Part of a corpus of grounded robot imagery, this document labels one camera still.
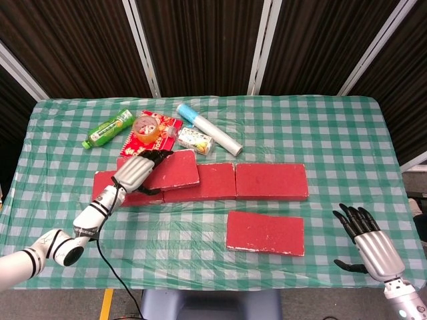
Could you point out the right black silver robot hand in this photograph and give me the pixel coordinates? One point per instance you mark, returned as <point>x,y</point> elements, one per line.
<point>380,256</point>

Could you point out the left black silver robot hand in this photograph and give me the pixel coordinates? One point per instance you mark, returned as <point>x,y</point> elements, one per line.
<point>133,175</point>

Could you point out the red brick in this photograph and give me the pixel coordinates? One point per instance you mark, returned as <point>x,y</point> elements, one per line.
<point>177,170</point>
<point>217,183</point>
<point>263,233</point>
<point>103,186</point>
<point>270,181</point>

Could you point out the red brick front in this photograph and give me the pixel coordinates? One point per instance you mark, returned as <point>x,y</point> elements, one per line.
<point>263,233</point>

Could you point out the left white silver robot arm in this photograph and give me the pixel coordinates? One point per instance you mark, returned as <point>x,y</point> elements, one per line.
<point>90,216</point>

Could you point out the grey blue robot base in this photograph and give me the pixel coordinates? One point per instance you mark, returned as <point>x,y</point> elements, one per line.
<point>213,306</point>

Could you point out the red spiral notebook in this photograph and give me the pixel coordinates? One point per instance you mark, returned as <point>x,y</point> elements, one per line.
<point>133,146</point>

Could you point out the clear yellowish tape roll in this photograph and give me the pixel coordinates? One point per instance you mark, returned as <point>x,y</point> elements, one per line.
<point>146,137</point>

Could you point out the black rounded object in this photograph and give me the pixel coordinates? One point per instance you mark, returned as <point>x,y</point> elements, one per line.
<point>421,228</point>

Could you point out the green tea plastic bottle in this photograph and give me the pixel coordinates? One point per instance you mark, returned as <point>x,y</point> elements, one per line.
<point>110,128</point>

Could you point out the small white label drink bottle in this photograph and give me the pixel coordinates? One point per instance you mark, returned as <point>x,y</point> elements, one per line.
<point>195,141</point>

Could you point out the grey box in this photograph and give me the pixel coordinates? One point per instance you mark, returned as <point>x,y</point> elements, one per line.
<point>417,181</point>

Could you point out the green white checkered tablecloth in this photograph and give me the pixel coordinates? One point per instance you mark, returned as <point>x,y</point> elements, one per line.
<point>200,246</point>

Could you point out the yellow floor tape strip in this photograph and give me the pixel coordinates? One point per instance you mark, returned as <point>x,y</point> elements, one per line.
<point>106,305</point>

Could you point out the dark corrugated partition screen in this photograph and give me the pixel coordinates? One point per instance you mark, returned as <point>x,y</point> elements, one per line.
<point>207,43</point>

